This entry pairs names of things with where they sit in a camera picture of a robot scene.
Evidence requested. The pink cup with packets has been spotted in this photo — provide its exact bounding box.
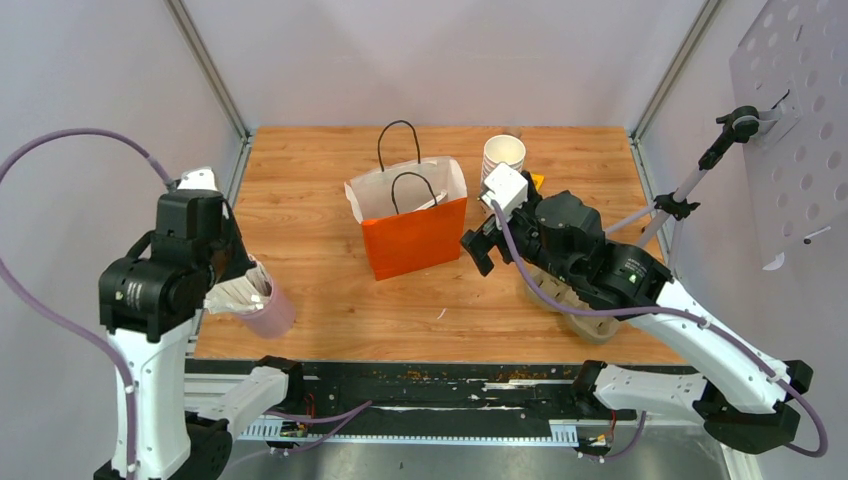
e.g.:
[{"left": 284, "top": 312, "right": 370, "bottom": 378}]
[{"left": 203, "top": 256, "right": 296, "bottom": 339}]

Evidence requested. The yellow plastic holder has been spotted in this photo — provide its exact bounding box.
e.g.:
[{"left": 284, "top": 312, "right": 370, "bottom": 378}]
[{"left": 531, "top": 174, "right": 545, "bottom": 191}]

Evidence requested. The stack of white paper cups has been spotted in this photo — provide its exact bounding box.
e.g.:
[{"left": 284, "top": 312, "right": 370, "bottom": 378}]
[{"left": 481, "top": 134, "right": 527, "bottom": 190}]

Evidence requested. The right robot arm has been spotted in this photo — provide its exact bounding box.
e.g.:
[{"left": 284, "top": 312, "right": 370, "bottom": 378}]
[{"left": 461, "top": 187, "right": 814, "bottom": 454}]

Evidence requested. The grey tripod stand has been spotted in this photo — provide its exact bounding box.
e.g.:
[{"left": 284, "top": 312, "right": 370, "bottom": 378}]
[{"left": 605, "top": 106, "right": 761, "bottom": 246}]

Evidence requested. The orange paper takeout bag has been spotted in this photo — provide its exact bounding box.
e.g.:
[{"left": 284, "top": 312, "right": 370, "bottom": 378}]
[{"left": 344, "top": 120, "right": 468, "bottom": 281}]

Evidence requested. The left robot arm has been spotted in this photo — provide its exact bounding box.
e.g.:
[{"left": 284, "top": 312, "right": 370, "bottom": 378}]
[{"left": 96, "top": 189, "right": 307, "bottom": 479}]

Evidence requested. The white perforated panel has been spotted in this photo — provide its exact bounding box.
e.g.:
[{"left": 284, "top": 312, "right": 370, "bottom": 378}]
[{"left": 729, "top": 0, "right": 847, "bottom": 270}]

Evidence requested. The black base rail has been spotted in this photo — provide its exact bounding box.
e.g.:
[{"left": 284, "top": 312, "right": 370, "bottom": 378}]
[{"left": 276, "top": 361, "right": 639, "bottom": 443}]

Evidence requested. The brown pulp cup carrier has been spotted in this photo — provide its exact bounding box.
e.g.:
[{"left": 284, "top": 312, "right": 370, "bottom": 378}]
[{"left": 524, "top": 266, "right": 621, "bottom": 345}]

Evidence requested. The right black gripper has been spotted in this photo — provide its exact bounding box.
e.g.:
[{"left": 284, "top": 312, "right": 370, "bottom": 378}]
[{"left": 460, "top": 191, "right": 577, "bottom": 286}]

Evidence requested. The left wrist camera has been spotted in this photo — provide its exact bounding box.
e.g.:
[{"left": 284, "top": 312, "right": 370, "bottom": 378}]
[{"left": 177, "top": 167, "right": 219, "bottom": 192}]

